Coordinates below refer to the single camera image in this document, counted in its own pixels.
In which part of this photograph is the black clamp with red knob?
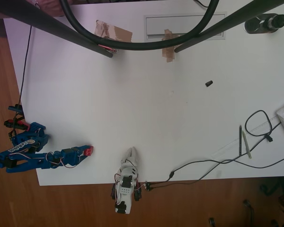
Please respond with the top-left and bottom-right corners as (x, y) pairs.
(133, 181), (143, 202)

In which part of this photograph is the red black table clamp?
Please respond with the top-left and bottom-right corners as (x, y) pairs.
(3, 119), (29, 131)

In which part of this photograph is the blue table clamp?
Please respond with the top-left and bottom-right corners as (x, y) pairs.
(8, 105), (24, 114)

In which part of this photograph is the clear plastic ruler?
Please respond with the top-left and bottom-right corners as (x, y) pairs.
(211, 115), (281, 160)

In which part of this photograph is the brown tape strip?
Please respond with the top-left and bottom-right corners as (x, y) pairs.
(161, 29), (181, 63)

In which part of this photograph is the grey green pen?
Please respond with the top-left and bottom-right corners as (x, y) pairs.
(241, 130), (252, 159)

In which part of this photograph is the brown cardboard tape piece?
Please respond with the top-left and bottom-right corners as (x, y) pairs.
(94, 19), (133, 43)

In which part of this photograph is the black tripod leg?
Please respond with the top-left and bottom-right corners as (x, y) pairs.
(174, 0), (284, 53)
(0, 0), (114, 59)

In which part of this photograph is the black cable with inline switch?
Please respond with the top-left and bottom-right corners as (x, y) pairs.
(145, 155), (284, 190)

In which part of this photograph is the thin black cable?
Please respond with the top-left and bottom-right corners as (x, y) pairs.
(18, 25), (33, 110)

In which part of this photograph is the thick black hose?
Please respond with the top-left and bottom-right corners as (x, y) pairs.
(60, 0), (220, 51)

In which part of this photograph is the black looped cable with plug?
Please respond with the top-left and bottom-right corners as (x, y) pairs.
(151, 110), (284, 190)

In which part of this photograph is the grey desk cable hatch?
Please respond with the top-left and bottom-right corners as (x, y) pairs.
(143, 11), (228, 43)

